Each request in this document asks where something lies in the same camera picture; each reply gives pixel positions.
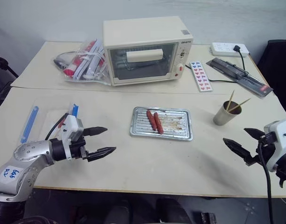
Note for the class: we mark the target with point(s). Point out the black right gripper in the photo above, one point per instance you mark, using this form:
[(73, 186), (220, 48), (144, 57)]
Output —
[(268, 144)]

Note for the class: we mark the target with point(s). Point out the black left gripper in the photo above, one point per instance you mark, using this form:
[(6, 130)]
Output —
[(77, 149)]

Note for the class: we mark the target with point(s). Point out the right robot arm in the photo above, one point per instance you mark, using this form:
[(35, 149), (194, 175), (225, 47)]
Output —
[(285, 164)]

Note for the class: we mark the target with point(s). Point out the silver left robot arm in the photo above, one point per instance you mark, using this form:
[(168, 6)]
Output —
[(28, 154)]

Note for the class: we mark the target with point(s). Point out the pale wooden chopstick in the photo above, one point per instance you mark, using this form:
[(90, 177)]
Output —
[(231, 99), (242, 103)]

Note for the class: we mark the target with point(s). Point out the metal cup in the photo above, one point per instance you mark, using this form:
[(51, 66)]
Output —
[(224, 117)]

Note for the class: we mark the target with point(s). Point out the red sausage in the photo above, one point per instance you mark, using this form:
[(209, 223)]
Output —
[(158, 123), (151, 119)]

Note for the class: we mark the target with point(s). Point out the black boxed item clear package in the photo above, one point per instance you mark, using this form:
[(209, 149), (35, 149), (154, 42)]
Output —
[(241, 74)]

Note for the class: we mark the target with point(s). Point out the clear bag blue strip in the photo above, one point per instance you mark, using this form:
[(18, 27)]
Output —
[(30, 123)]

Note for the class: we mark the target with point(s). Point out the metal baking tray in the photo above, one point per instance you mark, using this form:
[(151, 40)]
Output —
[(175, 126)]

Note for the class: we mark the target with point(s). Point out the plastic bag red white contents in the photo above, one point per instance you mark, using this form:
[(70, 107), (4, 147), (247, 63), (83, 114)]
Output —
[(87, 63)]

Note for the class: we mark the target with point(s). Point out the heart sticker sheet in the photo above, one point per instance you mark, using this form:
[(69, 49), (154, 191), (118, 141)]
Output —
[(201, 75)]

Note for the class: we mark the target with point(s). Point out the black chair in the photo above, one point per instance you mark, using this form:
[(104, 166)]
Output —
[(280, 67)]

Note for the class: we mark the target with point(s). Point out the white power strip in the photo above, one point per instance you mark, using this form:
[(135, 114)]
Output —
[(223, 47)]

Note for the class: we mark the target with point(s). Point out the cream toaster oven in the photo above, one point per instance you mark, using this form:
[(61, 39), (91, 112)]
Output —
[(143, 30)]

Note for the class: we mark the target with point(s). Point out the black tripod stand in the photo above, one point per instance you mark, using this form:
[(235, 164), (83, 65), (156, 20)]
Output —
[(2, 64)]

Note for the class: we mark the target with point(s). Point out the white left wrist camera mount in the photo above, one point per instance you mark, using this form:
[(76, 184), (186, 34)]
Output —
[(71, 123)]

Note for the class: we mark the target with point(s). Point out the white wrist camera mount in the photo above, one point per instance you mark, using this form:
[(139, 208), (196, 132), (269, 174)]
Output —
[(71, 123), (283, 142)]

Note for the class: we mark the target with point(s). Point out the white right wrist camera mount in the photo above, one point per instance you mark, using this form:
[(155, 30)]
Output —
[(283, 142)]

